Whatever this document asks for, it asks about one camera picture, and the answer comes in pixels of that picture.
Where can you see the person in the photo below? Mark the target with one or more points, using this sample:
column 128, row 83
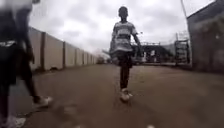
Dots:
column 121, row 40
column 10, row 63

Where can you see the brown dirt road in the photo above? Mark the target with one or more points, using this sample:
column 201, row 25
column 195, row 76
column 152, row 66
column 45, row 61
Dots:
column 166, row 100

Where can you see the robot's own part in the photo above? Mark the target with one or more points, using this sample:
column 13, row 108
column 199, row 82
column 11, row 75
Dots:
column 150, row 126

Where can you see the dark building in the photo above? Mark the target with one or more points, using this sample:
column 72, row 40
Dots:
column 206, row 40

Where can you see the pale concrete panel wall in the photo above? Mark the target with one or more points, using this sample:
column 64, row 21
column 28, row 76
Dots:
column 53, row 51

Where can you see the metal frame gate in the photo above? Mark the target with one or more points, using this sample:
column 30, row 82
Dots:
column 182, row 50

